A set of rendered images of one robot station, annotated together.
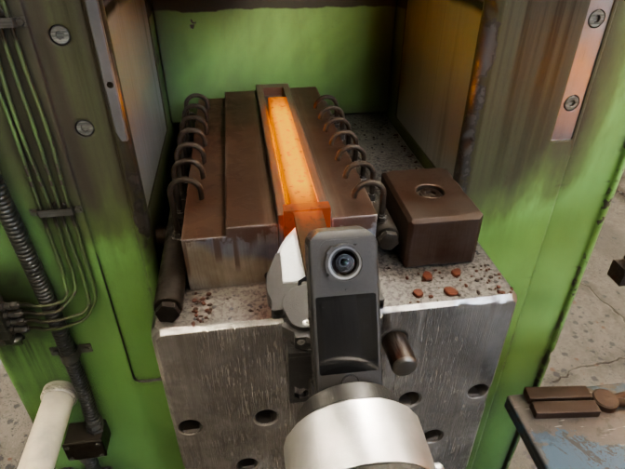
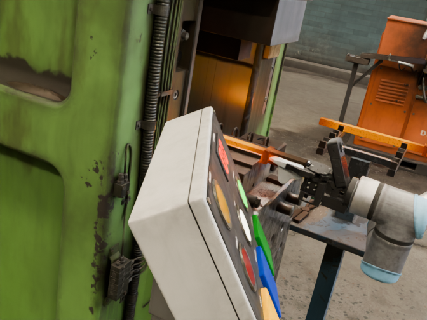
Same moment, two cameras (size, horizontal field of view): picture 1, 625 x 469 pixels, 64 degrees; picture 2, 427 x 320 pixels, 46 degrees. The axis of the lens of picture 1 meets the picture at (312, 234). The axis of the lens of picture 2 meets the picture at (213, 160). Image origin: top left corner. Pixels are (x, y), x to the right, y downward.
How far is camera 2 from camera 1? 1.08 m
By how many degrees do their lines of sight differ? 53
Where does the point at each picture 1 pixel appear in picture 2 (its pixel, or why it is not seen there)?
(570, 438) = (311, 224)
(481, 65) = (253, 88)
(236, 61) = not seen: hidden behind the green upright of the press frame
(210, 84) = not seen: hidden behind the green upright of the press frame
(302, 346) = (327, 180)
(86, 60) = (178, 105)
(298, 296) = (313, 169)
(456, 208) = (278, 143)
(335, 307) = (342, 159)
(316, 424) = (363, 184)
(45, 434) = not seen: outside the picture
